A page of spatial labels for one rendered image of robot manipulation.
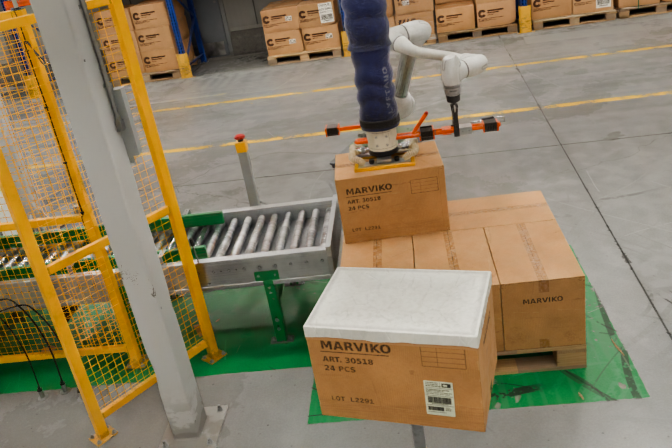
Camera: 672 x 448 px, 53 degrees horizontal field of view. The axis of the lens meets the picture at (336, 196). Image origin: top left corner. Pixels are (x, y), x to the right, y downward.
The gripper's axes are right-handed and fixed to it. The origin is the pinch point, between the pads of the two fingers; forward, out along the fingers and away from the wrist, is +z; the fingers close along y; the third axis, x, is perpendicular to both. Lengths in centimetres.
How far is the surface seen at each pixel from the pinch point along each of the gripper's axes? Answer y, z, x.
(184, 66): -700, 89, -389
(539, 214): 11, 53, 42
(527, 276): 75, 53, 24
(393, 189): 21.0, 23.1, -37.7
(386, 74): 9, -38, -34
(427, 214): 20, 41, -21
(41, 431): 99, 107, -237
